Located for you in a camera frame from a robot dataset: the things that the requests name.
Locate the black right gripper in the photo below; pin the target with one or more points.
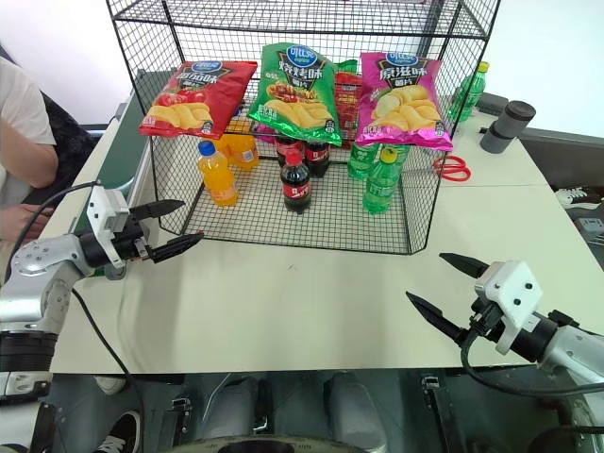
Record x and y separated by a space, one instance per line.
481 325

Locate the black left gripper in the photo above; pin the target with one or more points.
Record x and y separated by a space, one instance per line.
129 240

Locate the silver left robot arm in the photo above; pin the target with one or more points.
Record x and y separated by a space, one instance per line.
42 278

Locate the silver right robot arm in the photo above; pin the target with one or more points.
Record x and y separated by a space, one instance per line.
571 349

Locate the person's bare forearm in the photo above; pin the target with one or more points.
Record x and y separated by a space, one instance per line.
21 222

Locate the green conveyor belt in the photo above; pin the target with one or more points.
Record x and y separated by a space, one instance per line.
123 141

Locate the orange soda bottle blue cap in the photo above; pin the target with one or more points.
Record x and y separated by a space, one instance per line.
218 179

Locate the green soda bottle yellow cap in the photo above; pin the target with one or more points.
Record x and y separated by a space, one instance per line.
468 94
382 181

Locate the red chips bag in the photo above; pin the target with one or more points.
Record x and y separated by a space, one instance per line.
198 101

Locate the dark patterned garment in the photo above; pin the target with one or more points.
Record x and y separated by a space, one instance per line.
68 141

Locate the cola bottle red cap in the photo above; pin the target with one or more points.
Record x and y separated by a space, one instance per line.
296 184

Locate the cola bottle red label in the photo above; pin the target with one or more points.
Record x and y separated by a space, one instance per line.
317 158
285 147

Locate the grey power strip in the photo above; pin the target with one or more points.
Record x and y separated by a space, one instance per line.
589 225

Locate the white laced shoe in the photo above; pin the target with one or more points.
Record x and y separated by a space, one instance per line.
573 194

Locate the grey cylindrical holder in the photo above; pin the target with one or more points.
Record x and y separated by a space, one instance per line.
507 126

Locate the person in white shirt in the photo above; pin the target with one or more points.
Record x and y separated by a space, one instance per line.
21 118

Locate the green chips bag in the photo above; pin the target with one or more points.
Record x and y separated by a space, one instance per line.
295 94

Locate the magenta chips bag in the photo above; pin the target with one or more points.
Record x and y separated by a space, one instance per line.
406 104

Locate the black and white sneaker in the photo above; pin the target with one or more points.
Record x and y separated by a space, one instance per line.
120 433

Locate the small red snack packet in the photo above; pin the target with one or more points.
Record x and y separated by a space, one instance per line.
348 101

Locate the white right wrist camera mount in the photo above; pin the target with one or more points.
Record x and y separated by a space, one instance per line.
512 297

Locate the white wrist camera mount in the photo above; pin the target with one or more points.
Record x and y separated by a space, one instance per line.
105 207
512 297

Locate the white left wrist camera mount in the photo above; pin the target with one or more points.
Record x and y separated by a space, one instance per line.
105 207

